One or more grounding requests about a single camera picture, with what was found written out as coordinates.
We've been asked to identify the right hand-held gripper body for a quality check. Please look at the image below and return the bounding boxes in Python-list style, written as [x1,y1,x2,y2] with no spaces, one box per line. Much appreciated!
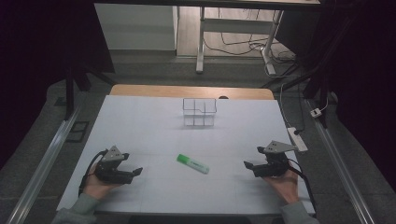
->
[253,140,299,178]

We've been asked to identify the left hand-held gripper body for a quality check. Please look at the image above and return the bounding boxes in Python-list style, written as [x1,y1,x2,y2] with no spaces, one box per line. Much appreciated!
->
[93,145,135,186]

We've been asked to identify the person's left hand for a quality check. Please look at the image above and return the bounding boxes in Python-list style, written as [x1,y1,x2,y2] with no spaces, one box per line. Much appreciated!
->
[82,172,123,201]

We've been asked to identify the person's right hand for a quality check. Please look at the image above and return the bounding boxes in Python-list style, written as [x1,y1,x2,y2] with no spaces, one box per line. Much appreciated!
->
[263,168,301,205]

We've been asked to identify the white power strip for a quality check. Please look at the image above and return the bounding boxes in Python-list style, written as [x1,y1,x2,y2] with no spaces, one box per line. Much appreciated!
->
[286,126,309,153]

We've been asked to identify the white table cover sheet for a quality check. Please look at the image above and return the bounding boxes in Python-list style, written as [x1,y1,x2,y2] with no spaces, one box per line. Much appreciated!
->
[56,94,316,217]

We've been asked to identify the green highlighter pen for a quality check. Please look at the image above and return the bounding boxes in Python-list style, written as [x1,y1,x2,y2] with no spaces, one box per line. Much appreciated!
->
[176,153,210,175]

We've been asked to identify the clear plastic organizer box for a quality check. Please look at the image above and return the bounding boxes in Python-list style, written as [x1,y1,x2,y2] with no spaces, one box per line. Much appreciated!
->
[181,97,218,128]

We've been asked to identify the wooden table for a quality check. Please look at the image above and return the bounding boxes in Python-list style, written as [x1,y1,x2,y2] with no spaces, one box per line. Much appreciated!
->
[108,83,276,101]

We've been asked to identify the black metal stand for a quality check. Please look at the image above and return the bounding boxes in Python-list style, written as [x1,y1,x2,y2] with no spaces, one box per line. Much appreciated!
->
[63,55,118,121]
[261,18,335,129]

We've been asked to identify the dark curtain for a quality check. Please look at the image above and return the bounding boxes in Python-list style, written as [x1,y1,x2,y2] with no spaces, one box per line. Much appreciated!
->
[275,0,396,191]
[0,0,116,171]

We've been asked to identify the left hand-held gripper cable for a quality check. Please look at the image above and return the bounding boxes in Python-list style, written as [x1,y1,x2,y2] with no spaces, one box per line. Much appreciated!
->
[78,148,109,198]

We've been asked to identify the hand-held gripper cable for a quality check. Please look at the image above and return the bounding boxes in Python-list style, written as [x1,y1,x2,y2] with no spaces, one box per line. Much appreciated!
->
[287,158,318,217]
[78,148,109,198]

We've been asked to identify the right hand-held gripper cable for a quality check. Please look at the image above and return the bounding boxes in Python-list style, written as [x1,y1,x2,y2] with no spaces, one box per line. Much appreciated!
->
[287,158,318,217]

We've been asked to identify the black floor frame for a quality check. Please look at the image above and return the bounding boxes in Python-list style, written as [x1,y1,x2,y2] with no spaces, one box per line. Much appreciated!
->
[65,120,91,144]

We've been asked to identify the aluminium rail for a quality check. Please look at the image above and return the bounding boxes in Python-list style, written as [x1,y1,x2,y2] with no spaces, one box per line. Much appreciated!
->
[5,104,82,224]
[304,98,377,224]

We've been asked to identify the black floor cables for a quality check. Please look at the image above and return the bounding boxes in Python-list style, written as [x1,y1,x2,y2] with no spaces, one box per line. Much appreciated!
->
[203,8,297,63]

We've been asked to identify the white desk frame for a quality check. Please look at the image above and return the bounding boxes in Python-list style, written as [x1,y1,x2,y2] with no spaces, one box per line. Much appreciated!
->
[195,6,285,77]

